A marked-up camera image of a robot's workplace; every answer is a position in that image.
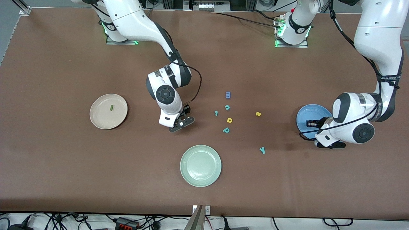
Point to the teal letter y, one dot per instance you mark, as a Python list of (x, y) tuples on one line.
[(262, 150)]

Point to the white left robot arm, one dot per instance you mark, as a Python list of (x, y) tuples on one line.
[(377, 48)]

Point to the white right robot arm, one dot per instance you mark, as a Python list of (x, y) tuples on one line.
[(137, 22)]

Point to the blue round plate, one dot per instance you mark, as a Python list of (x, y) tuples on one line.
[(303, 115)]

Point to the teal letter p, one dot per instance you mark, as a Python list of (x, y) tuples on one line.
[(226, 130)]

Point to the pale green round plate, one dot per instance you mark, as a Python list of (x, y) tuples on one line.
[(200, 166)]

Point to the beige round plate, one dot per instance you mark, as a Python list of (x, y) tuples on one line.
[(102, 118)]

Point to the terminal block device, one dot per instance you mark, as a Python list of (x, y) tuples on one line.
[(211, 5)]

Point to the brown table cover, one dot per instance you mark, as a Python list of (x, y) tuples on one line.
[(64, 159)]

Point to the black red power strip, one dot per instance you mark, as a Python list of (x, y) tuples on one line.
[(126, 223)]

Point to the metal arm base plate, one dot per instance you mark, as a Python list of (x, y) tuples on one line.
[(123, 42), (292, 46)]

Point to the white metal bracket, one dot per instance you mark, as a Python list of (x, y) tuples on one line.
[(207, 210)]

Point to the aluminium frame structure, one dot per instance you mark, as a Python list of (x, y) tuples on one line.
[(175, 3)]

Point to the grey camera post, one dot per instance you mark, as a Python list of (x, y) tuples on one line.
[(195, 222)]

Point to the aluminium profile post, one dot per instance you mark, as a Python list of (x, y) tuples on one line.
[(25, 11)]

